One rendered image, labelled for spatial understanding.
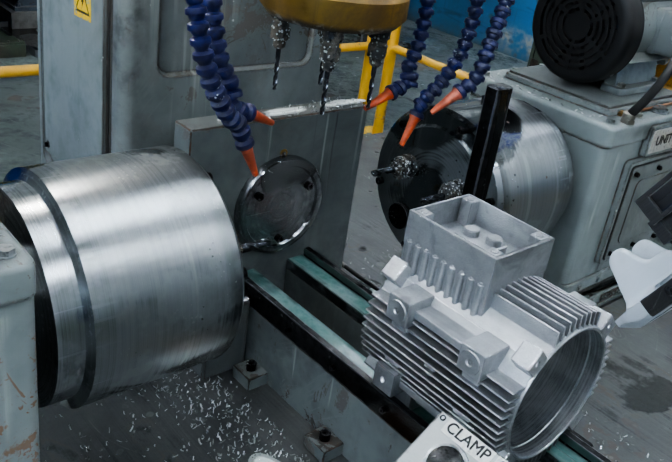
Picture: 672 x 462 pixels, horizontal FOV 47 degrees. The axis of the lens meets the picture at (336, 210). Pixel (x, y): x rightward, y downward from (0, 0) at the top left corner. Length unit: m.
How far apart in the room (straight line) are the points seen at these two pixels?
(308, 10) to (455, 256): 0.31
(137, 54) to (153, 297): 0.39
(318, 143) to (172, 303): 0.42
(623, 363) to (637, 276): 0.70
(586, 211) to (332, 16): 0.59
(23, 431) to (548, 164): 0.79
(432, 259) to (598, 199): 0.52
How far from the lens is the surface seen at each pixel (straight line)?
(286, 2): 0.89
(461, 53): 1.08
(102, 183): 0.78
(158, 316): 0.76
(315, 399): 1.02
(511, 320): 0.80
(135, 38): 1.04
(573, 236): 1.30
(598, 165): 1.26
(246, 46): 1.14
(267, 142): 1.05
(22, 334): 0.69
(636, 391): 1.30
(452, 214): 0.89
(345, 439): 1.00
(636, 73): 1.44
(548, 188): 1.18
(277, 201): 1.09
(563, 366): 0.92
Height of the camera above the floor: 1.49
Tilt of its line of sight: 25 degrees down
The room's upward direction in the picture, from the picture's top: 9 degrees clockwise
